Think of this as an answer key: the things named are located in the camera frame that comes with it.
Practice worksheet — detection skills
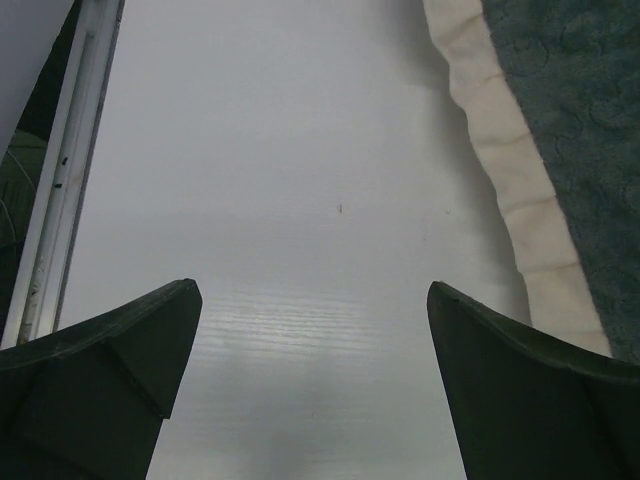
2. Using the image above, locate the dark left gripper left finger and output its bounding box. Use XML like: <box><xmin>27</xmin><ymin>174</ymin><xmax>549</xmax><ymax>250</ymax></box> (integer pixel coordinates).
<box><xmin>1</xmin><ymin>279</ymin><xmax>202</xmax><ymax>479</ymax></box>

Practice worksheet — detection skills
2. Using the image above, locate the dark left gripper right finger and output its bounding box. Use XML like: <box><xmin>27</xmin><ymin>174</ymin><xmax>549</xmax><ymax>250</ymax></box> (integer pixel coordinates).
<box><xmin>427</xmin><ymin>282</ymin><xmax>639</xmax><ymax>480</ymax></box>

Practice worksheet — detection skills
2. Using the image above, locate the grey pillowcase with cream ruffle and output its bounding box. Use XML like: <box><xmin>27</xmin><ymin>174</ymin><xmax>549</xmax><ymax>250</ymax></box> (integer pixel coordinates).
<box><xmin>424</xmin><ymin>0</ymin><xmax>639</xmax><ymax>363</ymax></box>

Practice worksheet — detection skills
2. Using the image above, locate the aluminium table edge rail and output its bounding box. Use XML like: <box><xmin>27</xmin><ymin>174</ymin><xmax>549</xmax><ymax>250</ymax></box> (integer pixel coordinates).
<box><xmin>1</xmin><ymin>1</ymin><xmax>125</xmax><ymax>349</ymax></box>

